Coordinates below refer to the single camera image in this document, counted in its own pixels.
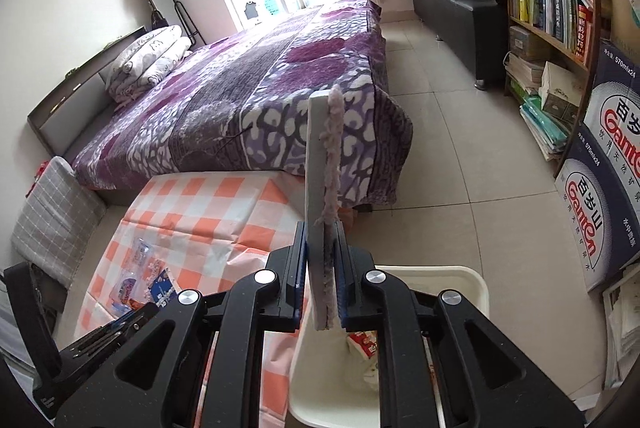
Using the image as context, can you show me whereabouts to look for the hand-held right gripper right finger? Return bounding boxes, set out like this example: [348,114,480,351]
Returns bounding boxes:
[334,218,586,428]

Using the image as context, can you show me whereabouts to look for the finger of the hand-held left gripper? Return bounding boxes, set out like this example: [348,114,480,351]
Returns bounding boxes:
[57,302,158,376]

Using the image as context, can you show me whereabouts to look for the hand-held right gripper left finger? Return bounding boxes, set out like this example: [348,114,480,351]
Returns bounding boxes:
[54,220,307,428]

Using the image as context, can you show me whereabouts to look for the red paper cup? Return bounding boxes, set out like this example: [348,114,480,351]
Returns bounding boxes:
[347,330,381,359]

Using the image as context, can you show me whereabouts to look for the white paper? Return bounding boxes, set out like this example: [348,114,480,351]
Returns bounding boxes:
[350,355,381,394]

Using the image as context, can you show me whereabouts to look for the white pad with pink fluff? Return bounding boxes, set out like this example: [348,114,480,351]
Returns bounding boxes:
[304,84,346,331]

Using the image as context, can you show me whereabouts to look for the white plastic bin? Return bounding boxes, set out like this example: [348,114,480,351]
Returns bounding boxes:
[289,265,491,428]

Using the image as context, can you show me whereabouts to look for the white red label wrapper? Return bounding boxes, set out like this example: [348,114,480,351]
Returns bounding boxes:
[112,270,151,311]

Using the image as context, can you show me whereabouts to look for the blue small packet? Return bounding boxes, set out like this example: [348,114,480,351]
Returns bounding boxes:
[150,268,181,309]

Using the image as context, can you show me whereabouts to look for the clear plastic Ganten wrapper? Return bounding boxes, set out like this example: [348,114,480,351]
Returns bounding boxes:
[127,238,168,281]

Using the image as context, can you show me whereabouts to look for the grey checked cushion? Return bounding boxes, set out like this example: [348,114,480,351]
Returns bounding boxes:
[10,155,107,281]

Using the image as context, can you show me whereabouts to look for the orange checkered tablecloth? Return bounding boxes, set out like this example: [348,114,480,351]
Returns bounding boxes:
[75,173,351,428]

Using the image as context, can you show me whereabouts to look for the red item behind cushion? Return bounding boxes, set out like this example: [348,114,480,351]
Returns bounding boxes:
[30,160,51,189]

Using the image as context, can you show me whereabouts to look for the grey bed headboard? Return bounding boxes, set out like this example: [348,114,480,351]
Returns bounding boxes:
[26,26,151,159]

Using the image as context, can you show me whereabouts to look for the bed with purple bedspread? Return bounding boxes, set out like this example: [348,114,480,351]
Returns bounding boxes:
[70,0,415,211]

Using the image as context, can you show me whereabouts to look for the stack of teal booklets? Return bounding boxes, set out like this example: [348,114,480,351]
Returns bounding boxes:
[519,95,568,159]

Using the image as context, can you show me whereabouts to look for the folded white patterned quilt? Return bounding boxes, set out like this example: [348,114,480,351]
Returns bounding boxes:
[106,25,193,101]

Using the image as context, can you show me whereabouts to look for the stack of white books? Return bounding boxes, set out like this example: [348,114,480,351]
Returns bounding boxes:
[505,53,543,101]

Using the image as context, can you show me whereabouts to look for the stack of white papers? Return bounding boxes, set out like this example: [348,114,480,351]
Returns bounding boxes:
[602,265,640,391]

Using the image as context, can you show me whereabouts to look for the black coat rack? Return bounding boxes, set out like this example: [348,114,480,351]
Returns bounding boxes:
[147,0,206,49]

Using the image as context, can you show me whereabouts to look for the black bench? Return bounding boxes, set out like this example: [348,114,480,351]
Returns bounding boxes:
[411,0,503,89]

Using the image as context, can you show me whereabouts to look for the white cardboard box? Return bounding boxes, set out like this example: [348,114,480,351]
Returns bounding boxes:
[539,60,586,121]

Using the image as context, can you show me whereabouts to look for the grey storage box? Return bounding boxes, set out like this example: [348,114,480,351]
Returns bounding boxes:
[507,25,551,61]

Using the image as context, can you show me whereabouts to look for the row of thick textbooks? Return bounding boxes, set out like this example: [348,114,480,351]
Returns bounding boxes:
[505,0,596,64]

